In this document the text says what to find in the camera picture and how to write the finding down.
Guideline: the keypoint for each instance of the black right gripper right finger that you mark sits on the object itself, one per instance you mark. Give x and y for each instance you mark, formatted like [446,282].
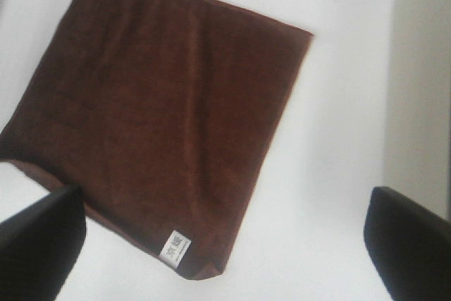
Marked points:
[409,246]

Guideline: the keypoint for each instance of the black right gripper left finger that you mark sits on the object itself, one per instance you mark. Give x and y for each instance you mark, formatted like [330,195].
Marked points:
[41,244]

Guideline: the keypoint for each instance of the brown towel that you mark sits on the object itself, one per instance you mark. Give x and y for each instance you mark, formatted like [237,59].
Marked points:
[162,111]

